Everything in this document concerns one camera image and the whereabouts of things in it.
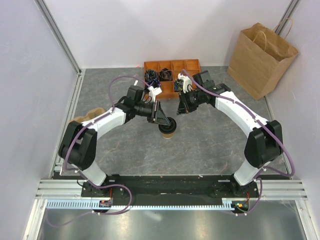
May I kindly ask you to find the orange compartment tray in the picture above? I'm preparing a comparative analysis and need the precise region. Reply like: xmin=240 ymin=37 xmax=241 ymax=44
xmin=144 ymin=59 xmax=202 ymax=100

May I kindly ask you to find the green yellow rolled tie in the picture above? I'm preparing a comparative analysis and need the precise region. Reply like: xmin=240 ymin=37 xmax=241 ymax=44
xmin=173 ymin=78 xmax=184 ymax=92

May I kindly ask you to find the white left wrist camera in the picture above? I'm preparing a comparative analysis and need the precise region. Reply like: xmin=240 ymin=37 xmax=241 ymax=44
xmin=147 ymin=86 xmax=162 ymax=102

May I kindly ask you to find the brown paper coffee cup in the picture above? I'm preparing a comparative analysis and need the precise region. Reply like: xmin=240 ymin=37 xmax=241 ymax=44
xmin=160 ymin=130 xmax=175 ymax=139

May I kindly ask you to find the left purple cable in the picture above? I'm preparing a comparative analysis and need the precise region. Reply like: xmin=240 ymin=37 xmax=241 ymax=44
xmin=46 ymin=76 xmax=153 ymax=228

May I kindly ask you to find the cardboard cup carrier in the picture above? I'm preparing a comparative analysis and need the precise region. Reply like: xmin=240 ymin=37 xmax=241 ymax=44
xmin=69 ymin=107 xmax=106 ymax=123

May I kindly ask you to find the slotted cable duct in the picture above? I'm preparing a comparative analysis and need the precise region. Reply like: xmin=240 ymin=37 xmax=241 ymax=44
xmin=46 ymin=199 xmax=236 ymax=211

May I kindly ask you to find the dark patterned rolled tie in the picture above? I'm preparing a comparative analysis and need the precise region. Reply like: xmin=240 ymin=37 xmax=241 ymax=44
xmin=144 ymin=69 xmax=158 ymax=82

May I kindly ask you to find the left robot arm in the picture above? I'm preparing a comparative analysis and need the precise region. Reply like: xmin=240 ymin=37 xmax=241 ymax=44
xmin=58 ymin=85 xmax=177 ymax=197

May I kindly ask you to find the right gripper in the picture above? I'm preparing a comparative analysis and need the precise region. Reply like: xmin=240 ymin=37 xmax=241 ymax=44
xmin=176 ymin=88 xmax=203 ymax=116

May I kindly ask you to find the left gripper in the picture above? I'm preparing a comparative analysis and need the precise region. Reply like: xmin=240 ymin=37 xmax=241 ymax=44
xmin=135 ymin=100 xmax=171 ymax=126

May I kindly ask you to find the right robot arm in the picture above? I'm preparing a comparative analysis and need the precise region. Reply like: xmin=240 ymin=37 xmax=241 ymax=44
xmin=176 ymin=71 xmax=283 ymax=197

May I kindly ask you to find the brown paper bag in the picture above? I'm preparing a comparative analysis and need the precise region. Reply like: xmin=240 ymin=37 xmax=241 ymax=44
xmin=227 ymin=22 xmax=299 ymax=100

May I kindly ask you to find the black brown rolled tie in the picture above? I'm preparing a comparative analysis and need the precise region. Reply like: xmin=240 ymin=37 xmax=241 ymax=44
xmin=159 ymin=68 xmax=173 ymax=82

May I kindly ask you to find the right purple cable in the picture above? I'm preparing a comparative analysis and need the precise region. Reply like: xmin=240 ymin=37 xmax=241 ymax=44
xmin=180 ymin=68 xmax=297 ymax=217

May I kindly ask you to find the blue striped rolled tie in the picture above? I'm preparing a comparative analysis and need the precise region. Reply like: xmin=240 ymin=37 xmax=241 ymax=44
xmin=144 ymin=78 xmax=161 ymax=92

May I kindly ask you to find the purple cable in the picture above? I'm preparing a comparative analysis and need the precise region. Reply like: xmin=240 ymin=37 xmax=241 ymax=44
xmin=46 ymin=76 xmax=153 ymax=228
xmin=180 ymin=68 xmax=297 ymax=217

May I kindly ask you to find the black cup lid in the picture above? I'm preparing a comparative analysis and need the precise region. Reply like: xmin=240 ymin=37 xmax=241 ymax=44
xmin=158 ymin=117 xmax=177 ymax=135

